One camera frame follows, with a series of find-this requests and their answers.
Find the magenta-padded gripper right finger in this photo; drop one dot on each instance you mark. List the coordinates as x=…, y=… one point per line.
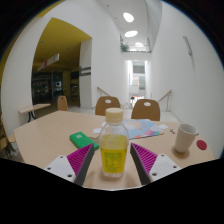
x=163, y=165

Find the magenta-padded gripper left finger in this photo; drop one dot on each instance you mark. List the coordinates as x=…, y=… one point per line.
x=61, y=165

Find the clear bottle with yellow drink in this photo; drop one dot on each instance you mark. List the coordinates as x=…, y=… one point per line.
x=114, y=150

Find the flat green box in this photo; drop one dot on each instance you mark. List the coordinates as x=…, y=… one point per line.
x=81, y=140

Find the white ceramic mug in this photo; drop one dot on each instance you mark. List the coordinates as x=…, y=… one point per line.
x=184, y=138

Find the small bunch of keys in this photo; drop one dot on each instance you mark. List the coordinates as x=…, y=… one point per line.
x=172, y=131

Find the small white paper piece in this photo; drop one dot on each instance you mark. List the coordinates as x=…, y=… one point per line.
x=97, y=130
x=163, y=126

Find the colourful printed paper sheet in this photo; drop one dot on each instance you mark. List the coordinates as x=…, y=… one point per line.
x=143, y=128

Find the flat round red coaster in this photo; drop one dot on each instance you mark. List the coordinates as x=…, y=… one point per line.
x=201, y=145

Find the wooden chair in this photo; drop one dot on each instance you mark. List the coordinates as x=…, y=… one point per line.
x=145, y=110
x=5, y=136
x=62, y=103
x=107, y=106

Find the small wooden side table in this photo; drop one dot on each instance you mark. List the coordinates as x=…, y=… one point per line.
x=33, y=108

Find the wooden stair handrail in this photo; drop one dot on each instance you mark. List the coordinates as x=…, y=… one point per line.
x=102, y=91
x=165, y=96

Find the dark shop shelf unit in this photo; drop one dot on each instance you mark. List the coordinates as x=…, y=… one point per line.
x=43, y=86

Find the hanging white sign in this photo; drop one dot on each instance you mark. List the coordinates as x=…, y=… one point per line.
x=49, y=61

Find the green potted plant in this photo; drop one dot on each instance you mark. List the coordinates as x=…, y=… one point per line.
x=124, y=47

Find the group of round ceiling lights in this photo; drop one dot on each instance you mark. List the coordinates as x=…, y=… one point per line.
x=128, y=17

